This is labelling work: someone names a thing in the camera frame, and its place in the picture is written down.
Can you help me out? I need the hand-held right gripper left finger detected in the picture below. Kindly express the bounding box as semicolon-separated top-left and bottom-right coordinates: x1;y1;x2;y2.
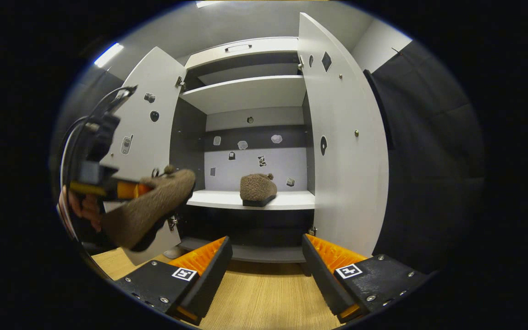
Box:
115;236;233;326

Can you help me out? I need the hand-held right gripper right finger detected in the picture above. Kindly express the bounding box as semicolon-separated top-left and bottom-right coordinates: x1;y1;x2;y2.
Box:
302;234;429;324

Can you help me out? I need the brown fuzzy shoe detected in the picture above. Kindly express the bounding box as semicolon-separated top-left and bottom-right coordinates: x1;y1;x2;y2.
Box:
101;166;197;253
240;173;278;208

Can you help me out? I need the white shoe cabinet door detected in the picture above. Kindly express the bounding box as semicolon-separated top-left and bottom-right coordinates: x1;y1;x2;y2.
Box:
100;46;187;266
297;12;390;259

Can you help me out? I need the white shoe cabinet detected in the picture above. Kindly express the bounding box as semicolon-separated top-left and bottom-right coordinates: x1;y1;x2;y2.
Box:
169;37;317;264

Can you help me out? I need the white cabinet shelf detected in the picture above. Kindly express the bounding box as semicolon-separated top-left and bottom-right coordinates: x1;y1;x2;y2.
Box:
179;75;307;115
186;189;316;210

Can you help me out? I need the black backdrop cloth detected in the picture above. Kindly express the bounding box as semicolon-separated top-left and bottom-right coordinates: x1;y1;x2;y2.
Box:
364;40;487;275

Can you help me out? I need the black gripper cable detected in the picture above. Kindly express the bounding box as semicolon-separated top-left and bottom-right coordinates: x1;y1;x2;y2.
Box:
59;85;137;184

